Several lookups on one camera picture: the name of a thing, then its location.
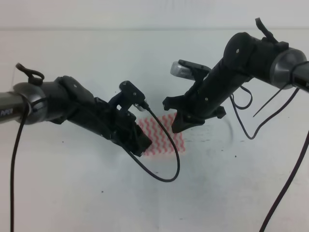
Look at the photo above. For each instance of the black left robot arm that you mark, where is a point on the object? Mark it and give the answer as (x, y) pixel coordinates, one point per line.
(65, 99)

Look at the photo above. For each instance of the pink white wavy towel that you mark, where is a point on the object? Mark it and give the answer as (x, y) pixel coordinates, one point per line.
(161, 145)

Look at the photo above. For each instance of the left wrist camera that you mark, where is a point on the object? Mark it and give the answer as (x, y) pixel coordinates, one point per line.
(128, 96)

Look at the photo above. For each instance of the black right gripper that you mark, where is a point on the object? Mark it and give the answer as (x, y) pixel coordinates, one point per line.
(206, 102)

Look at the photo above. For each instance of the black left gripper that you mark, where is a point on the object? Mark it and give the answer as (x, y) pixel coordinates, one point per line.
(104, 120)

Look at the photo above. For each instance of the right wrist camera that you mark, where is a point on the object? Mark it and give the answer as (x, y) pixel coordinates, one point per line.
(190, 71)

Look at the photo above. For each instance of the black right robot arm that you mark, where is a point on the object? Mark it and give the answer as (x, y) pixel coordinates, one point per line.
(245, 57)

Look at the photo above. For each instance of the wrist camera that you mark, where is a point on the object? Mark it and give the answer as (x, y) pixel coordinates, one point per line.
(128, 96)
(190, 71)

